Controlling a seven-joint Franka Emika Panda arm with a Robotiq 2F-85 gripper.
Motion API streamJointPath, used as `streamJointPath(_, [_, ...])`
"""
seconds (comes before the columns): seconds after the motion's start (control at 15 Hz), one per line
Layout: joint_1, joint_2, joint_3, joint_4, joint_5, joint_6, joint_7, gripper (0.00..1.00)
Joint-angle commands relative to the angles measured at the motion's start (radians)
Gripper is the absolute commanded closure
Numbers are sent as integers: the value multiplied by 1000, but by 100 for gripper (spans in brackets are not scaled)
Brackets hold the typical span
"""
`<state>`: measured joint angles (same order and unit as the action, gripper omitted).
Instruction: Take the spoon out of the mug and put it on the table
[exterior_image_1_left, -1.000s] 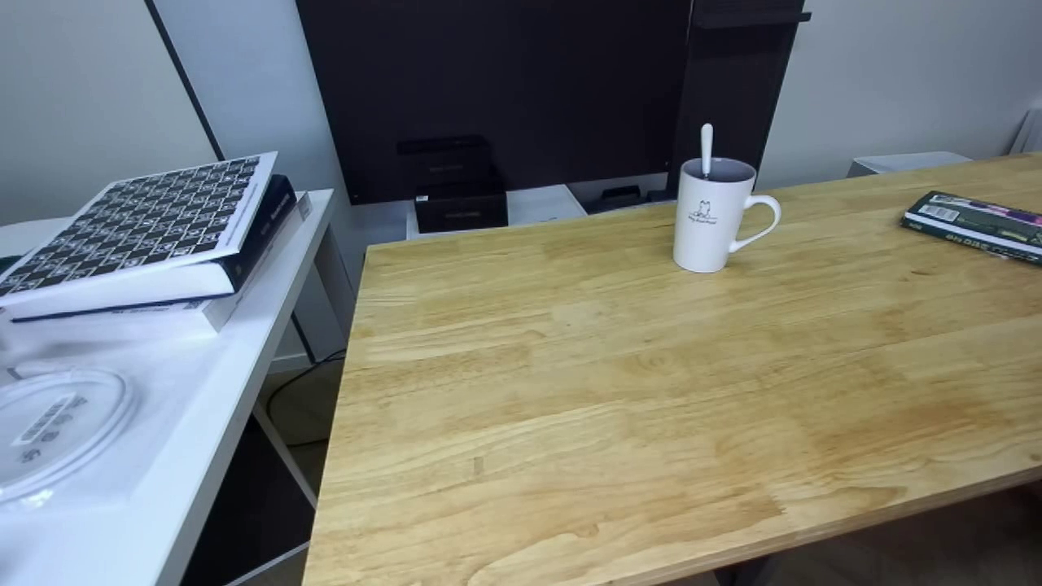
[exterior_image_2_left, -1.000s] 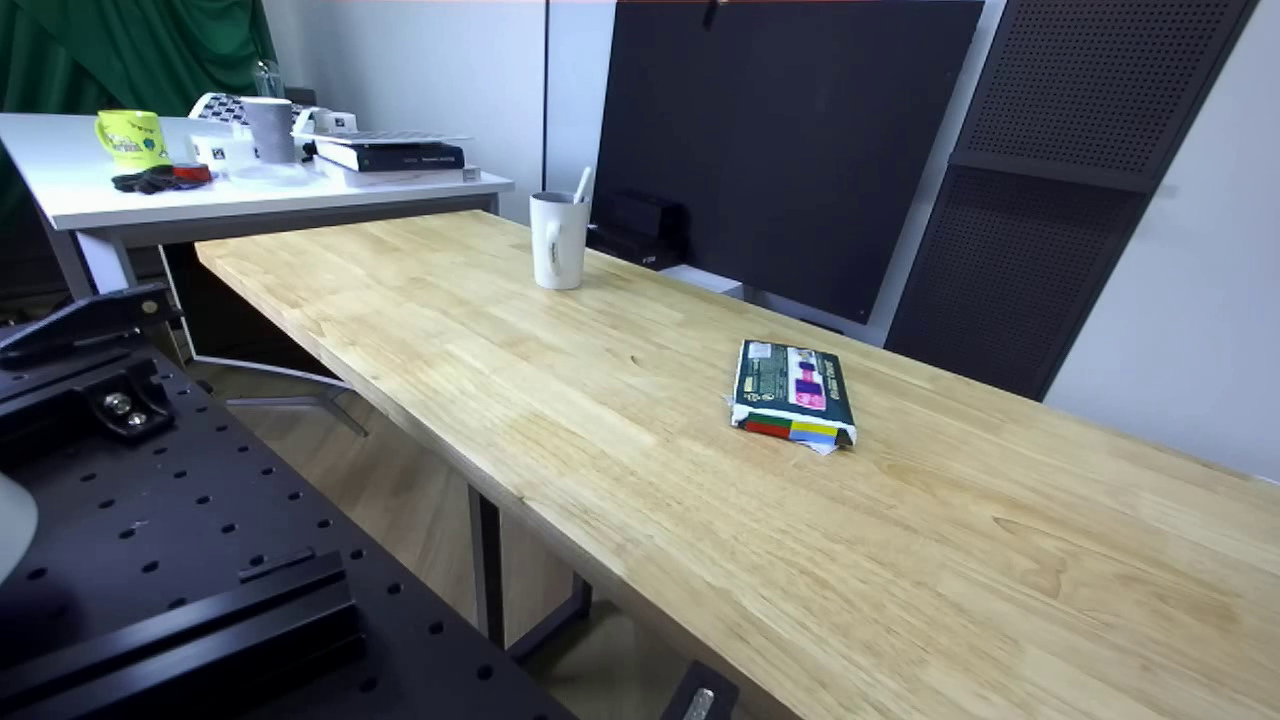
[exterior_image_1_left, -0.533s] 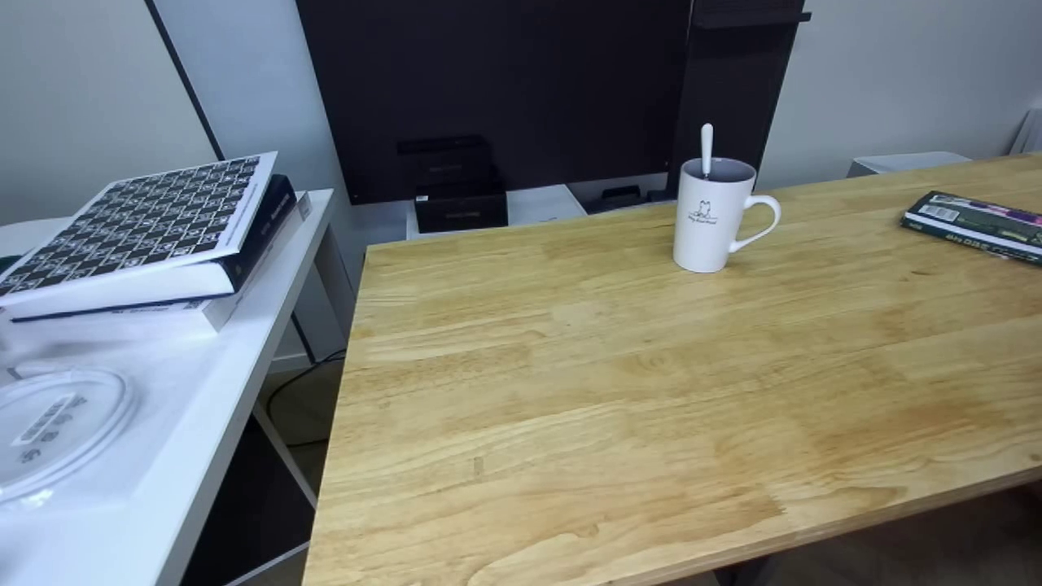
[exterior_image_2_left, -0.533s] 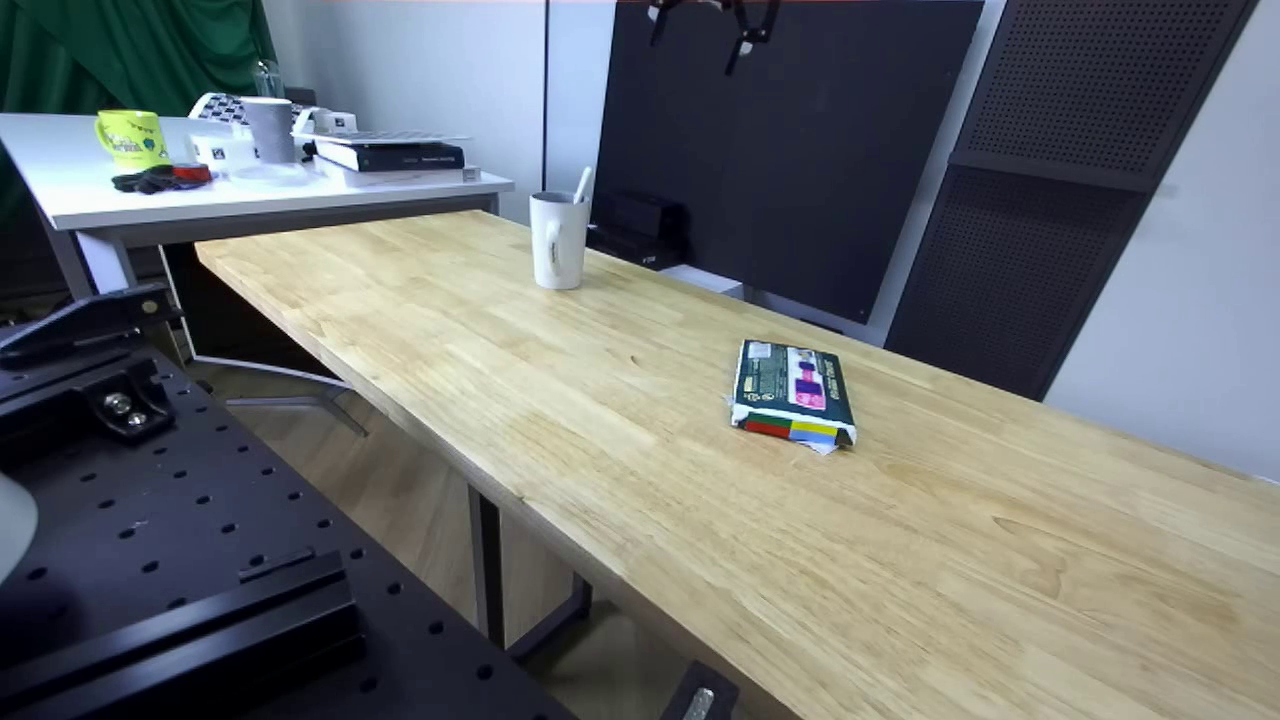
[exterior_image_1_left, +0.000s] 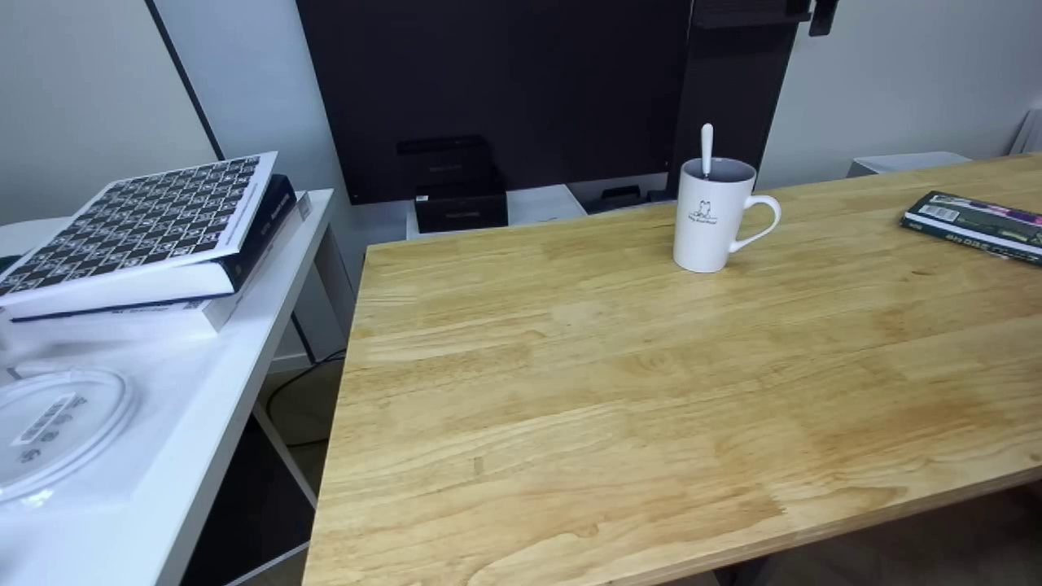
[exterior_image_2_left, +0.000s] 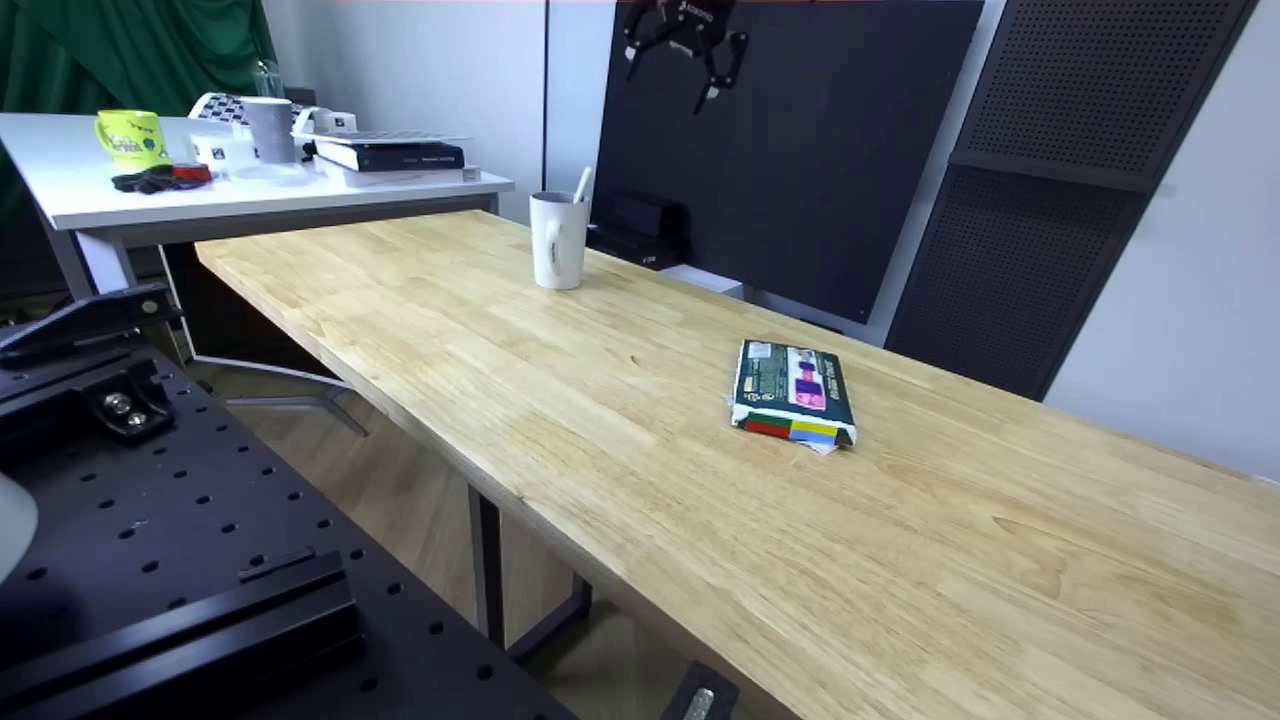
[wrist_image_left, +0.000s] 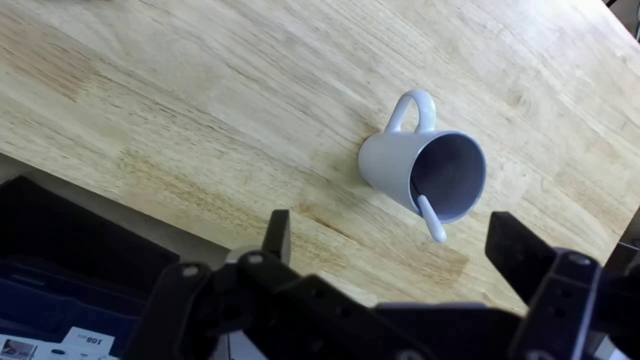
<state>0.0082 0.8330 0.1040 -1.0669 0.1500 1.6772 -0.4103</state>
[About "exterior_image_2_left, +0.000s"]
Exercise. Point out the white checkered house model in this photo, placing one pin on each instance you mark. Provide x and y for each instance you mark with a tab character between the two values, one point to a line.
219	127

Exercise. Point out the black mounting bracket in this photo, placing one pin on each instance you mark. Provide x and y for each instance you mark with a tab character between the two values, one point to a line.
131	408

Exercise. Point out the black metal rail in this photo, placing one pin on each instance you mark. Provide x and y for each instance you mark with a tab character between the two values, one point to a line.
184	642

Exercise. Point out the small white object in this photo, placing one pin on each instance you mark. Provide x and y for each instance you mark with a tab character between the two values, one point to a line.
325	122

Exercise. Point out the large black panel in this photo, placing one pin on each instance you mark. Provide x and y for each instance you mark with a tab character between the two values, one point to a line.
803	144

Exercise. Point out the white side desk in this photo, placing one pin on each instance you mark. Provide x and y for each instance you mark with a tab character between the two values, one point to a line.
93	195

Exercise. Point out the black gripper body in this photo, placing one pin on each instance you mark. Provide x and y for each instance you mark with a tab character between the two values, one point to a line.
680	26

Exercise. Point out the dark mesh cabinet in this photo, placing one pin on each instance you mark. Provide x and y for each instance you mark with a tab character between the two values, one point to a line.
1053	185

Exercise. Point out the green curtain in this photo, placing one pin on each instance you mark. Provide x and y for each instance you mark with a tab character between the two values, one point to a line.
124	54

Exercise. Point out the black and red tool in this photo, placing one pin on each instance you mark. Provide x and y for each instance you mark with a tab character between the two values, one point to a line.
163	177

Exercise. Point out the grey-white cup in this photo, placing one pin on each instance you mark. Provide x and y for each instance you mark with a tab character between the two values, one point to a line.
275	128

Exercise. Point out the black perforated breadboard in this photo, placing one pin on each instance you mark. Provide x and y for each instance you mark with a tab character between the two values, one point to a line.
203	535

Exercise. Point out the black hardcover book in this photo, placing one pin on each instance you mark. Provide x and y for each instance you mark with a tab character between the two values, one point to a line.
389	154

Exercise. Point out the green flat box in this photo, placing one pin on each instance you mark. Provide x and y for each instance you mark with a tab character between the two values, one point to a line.
798	390

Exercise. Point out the yellow-green mug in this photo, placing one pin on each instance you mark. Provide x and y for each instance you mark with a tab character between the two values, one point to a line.
131	138

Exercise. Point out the black clamp foot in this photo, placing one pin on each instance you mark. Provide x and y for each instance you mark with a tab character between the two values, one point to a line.
702	694

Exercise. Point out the white ceramic mug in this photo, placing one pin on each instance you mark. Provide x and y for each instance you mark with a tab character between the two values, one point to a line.
558	245

